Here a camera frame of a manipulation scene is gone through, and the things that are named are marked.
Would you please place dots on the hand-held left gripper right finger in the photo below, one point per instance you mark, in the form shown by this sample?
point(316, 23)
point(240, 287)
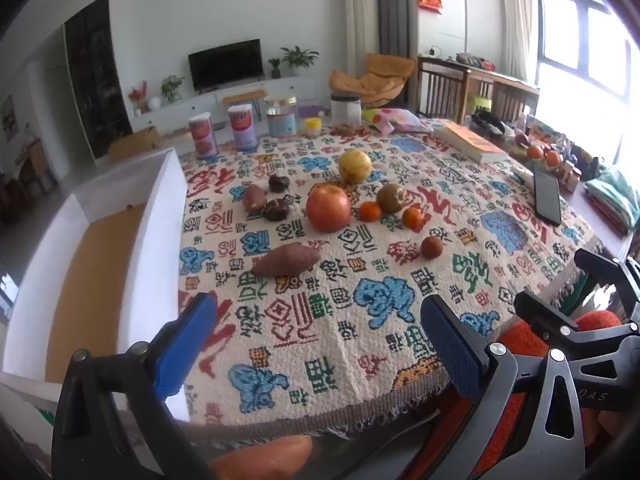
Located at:
point(452, 347)

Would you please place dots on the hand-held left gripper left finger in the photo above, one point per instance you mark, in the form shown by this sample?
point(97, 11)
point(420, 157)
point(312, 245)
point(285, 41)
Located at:
point(182, 345)

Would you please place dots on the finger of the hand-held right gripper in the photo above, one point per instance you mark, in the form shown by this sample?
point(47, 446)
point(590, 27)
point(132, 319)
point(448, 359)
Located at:
point(545, 312)
point(600, 264)

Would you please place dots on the white foam box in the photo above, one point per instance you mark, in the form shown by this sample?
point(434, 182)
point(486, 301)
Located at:
point(165, 220)

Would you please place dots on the long brown sweet potato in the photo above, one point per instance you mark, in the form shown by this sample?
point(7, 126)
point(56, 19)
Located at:
point(285, 260)

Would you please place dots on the orange tangerine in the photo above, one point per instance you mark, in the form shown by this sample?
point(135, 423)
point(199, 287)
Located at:
point(370, 212)
point(412, 219)

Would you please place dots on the plump reddish sweet potato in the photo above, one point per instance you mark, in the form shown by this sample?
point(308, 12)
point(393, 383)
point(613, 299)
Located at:
point(255, 197)

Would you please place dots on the yellow pear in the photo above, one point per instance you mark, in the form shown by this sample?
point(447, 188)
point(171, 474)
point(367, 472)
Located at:
point(355, 166)

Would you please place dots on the person's left hand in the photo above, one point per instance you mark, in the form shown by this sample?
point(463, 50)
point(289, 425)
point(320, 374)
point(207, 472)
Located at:
point(265, 457)

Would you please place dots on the folded green cloth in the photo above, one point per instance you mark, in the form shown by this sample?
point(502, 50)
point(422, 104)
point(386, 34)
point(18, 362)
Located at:
point(612, 197)

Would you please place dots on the black smartphone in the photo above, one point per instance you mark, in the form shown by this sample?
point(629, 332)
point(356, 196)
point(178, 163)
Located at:
point(547, 195)

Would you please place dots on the small brown round fruit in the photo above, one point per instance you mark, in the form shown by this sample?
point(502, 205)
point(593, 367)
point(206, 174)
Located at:
point(432, 247)

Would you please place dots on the printed woven tablecloth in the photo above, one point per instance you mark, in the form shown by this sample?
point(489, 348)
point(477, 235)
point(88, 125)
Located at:
point(350, 310)

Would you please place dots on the small orange fruit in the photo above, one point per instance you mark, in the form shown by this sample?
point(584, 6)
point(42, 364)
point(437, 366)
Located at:
point(535, 152)
point(552, 159)

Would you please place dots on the green brown round fruit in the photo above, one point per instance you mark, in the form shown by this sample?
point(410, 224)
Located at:
point(390, 198)

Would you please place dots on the dark brown mushroom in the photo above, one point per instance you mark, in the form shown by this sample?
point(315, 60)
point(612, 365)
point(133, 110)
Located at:
point(278, 183)
point(276, 210)

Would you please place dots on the orange cover book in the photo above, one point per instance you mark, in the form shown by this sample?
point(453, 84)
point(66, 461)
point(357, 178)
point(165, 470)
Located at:
point(470, 142)

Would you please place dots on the red apple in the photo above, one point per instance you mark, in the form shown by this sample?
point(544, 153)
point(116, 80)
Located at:
point(327, 208)

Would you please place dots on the brown cardboard box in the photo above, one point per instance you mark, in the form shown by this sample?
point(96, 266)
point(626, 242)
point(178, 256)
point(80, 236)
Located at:
point(137, 142)

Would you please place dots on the red label can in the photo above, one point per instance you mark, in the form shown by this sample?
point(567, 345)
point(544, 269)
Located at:
point(243, 127)
point(203, 136)

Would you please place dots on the black framed window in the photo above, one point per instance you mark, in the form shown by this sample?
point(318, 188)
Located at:
point(582, 40)

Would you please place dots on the wooden slatted bench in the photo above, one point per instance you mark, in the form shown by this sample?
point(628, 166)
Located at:
point(450, 85)

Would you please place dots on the colourful snack bag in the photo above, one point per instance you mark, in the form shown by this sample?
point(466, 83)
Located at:
point(395, 120)

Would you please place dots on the pile of nuts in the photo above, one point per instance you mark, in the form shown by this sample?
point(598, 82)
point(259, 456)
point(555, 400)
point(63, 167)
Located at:
point(345, 130)

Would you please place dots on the white round vase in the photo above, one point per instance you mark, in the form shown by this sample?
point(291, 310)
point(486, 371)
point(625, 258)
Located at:
point(155, 103)

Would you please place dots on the white television cabinet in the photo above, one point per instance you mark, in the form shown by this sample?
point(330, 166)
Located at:
point(200, 102)

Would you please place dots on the blue label glass jar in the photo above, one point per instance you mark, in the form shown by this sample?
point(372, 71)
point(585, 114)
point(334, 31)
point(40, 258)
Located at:
point(281, 119)

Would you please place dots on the small yellow capped jar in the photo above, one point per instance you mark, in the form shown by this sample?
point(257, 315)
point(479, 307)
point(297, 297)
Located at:
point(312, 127)

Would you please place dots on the red flower bouquet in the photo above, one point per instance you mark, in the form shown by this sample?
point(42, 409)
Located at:
point(138, 94)

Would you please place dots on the white sheer curtain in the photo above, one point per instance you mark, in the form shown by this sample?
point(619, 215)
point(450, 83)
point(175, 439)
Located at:
point(519, 20)

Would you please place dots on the trailing green potted plant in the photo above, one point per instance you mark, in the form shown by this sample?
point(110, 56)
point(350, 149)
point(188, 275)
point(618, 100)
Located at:
point(172, 87)

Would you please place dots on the wooden stool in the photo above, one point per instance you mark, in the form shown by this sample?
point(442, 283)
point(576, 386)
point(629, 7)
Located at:
point(245, 95)

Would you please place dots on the clear black lidded jar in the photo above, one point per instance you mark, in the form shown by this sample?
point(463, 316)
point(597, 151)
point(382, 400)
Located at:
point(346, 109)

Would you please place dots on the orange lounge chair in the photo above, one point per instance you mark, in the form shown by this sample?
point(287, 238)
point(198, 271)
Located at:
point(380, 77)

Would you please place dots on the dark display cabinet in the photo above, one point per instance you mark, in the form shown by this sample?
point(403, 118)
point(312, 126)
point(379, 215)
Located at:
point(97, 75)

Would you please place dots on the black television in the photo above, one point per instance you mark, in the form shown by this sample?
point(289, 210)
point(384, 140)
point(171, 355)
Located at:
point(225, 65)

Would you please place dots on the small dark potted plant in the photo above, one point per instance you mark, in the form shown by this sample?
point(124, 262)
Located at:
point(274, 66)

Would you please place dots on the large leafy potted plant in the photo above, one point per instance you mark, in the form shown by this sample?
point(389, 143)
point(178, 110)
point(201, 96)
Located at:
point(299, 57)

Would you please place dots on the grey curtain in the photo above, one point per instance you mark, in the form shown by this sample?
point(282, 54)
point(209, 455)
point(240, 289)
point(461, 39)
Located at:
point(395, 10)

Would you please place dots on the white tower air conditioner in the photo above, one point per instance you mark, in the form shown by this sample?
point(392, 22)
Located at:
point(361, 30)

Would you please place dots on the framed wall picture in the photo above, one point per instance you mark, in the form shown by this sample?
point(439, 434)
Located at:
point(7, 117)

